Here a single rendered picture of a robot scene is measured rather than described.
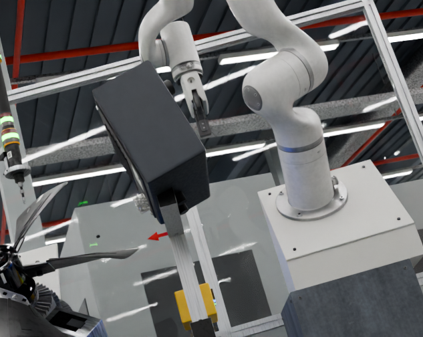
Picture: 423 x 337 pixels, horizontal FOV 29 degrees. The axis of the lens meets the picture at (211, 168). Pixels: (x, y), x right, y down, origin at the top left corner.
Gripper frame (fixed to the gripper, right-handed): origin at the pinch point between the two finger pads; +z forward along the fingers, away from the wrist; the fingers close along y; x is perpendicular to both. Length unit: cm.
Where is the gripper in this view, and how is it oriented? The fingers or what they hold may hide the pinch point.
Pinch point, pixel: (204, 128)
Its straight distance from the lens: 222.5
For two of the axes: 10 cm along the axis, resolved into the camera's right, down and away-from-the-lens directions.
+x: -9.6, 2.6, -0.6
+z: 2.7, 9.1, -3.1
